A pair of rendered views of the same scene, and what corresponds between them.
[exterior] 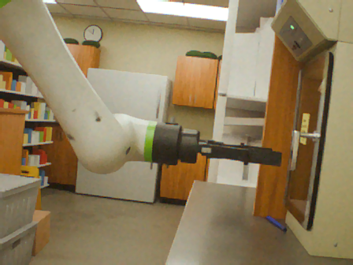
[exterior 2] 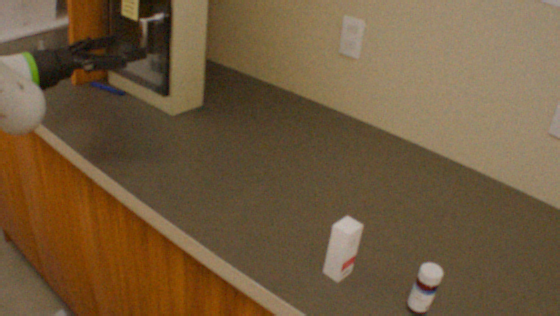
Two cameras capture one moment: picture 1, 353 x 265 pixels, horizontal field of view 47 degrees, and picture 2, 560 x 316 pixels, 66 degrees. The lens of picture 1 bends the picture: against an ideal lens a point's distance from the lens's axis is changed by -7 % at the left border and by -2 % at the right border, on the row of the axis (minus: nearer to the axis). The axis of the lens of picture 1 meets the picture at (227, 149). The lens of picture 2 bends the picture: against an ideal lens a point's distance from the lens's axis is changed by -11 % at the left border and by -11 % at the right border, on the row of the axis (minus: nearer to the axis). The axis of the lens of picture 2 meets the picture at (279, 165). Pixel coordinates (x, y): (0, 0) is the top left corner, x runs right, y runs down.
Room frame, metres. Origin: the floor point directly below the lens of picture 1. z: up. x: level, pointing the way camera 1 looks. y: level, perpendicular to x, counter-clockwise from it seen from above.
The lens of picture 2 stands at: (-0.06, 0.51, 1.51)
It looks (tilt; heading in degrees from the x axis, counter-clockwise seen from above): 31 degrees down; 308
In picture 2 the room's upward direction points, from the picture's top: 7 degrees clockwise
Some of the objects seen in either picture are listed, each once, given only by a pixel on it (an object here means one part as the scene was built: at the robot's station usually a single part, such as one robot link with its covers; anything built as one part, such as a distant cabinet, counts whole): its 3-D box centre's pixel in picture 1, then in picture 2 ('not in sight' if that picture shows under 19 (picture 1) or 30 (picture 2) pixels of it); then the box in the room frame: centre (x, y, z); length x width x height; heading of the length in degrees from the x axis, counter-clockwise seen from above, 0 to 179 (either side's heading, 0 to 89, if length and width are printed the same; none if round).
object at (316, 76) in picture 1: (306, 139); (134, 14); (1.04, -0.19, 1.19); 0.30 x 0.01 x 0.40; 2
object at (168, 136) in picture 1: (169, 142); (42, 67); (0.92, 0.13, 1.15); 0.09 x 0.06 x 0.12; 2
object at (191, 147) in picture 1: (201, 147); (70, 60); (0.92, 0.06, 1.14); 0.09 x 0.08 x 0.07; 92
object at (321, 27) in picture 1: (299, 31); not in sight; (1.04, -0.14, 1.46); 0.32 x 0.11 x 0.10; 2
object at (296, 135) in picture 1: (302, 150); (148, 33); (0.93, -0.17, 1.17); 0.05 x 0.03 x 0.10; 92
